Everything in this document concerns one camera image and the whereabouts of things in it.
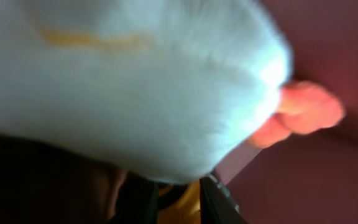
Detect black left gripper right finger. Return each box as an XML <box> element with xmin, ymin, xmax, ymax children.
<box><xmin>200</xmin><ymin>174</ymin><xmax>247</xmax><ymax>224</ymax></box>

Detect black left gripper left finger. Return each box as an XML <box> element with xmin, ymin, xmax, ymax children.
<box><xmin>0</xmin><ymin>130</ymin><xmax>160</xmax><ymax>224</ymax></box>

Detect yellow toy truck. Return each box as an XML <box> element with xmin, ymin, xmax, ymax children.
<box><xmin>157</xmin><ymin>181</ymin><xmax>201</xmax><ymax>224</ymax></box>

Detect white plush duck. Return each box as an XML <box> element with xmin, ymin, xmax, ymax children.
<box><xmin>0</xmin><ymin>0</ymin><xmax>346</xmax><ymax>184</ymax></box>

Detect brown plush toy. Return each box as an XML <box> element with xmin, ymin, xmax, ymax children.
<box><xmin>80</xmin><ymin>162</ymin><xmax>127</xmax><ymax>224</ymax></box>

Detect white square cardboard box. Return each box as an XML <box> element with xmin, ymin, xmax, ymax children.
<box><xmin>213</xmin><ymin>0</ymin><xmax>358</xmax><ymax>224</ymax></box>

